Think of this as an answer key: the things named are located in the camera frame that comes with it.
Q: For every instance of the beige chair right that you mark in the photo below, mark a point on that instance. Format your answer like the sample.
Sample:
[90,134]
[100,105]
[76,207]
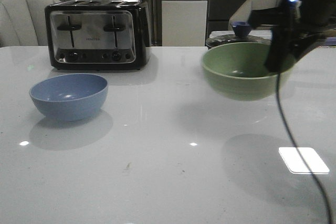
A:
[243,12]

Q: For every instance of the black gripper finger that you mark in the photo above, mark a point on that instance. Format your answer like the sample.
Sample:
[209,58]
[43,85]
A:
[278,51]

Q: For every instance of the black and chrome toaster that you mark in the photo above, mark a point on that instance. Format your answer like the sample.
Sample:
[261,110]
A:
[98,34]

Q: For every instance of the white cabinet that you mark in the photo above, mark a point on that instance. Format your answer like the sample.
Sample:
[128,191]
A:
[184,22]

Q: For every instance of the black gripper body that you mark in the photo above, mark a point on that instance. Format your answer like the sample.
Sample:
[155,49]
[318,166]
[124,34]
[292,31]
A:
[296,25]

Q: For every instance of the beige chair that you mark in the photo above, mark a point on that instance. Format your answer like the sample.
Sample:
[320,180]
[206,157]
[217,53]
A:
[23,22]
[243,12]

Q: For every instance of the green bowl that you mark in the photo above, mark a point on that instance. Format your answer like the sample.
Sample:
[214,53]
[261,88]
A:
[237,71]

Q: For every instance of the beige chair left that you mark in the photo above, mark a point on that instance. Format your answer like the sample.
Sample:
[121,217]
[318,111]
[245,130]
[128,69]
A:
[23,22]

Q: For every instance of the glass pot lid blue knob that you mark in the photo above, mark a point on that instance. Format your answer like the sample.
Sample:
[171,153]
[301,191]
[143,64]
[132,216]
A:
[240,32]

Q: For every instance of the blue bowl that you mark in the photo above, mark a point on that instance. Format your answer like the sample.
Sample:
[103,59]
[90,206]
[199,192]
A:
[70,97]

